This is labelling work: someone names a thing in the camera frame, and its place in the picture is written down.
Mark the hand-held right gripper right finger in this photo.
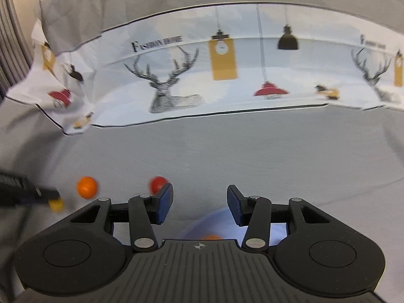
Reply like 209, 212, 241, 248
226, 184, 336, 250

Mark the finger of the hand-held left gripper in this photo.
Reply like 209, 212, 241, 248
18, 184, 62, 206

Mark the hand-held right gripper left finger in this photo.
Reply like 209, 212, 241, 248
67, 182, 175, 254

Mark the yellow longan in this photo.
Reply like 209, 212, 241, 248
48, 197, 65, 213

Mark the light blue plate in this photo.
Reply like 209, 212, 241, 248
112, 207, 291, 248

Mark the red cherry tomato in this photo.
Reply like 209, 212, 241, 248
149, 176, 168, 194

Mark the white printed deer cloth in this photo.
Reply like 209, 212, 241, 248
4, 1, 404, 137

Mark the grey pleated curtain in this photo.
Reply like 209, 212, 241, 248
0, 0, 35, 99

